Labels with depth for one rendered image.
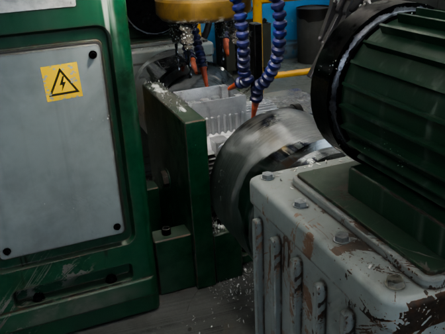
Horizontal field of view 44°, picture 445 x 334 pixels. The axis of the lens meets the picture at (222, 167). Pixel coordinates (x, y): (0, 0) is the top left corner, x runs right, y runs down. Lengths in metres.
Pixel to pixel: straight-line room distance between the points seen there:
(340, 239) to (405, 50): 0.19
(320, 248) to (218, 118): 0.57
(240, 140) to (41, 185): 0.32
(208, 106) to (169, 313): 0.40
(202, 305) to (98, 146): 0.37
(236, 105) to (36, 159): 0.41
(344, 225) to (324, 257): 0.05
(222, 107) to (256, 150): 0.26
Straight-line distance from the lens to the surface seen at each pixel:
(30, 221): 0.93
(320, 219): 0.60
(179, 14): 1.01
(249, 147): 0.86
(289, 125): 0.86
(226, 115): 1.09
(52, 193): 0.91
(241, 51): 0.94
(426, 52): 0.53
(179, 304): 1.08
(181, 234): 1.06
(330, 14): 1.19
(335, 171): 0.68
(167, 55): 1.42
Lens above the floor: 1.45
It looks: 23 degrees down
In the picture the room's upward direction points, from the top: 3 degrees counter-clockwise
